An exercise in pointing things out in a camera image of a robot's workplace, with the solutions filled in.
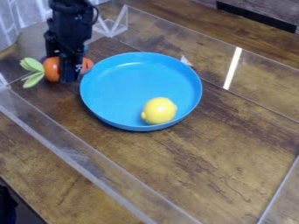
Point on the blue round tray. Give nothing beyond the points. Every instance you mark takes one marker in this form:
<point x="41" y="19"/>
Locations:
<point x="125" y="80"/>

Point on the orange toy carrot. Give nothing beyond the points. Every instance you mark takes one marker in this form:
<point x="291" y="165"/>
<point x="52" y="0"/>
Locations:
<point x="46" y="70"/>

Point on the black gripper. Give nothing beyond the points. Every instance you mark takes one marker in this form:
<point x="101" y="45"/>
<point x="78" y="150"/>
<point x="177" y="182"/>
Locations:
<point x="68" y="31"/>

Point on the yellow toy lemon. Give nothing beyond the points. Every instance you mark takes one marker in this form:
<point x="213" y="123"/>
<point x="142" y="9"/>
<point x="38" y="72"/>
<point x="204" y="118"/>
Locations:
<point x="159" y="111"/>

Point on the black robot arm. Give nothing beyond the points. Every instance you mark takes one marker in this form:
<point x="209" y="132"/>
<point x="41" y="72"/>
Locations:
<point x="70" y="6"/>

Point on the white grid curtain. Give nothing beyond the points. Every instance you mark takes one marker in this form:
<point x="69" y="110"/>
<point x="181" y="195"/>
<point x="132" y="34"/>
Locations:
<point x="17" y="14"/>

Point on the clear acrylic enclosure wall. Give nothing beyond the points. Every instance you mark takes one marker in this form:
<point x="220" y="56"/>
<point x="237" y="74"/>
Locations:
<point x="220" y="168"/>

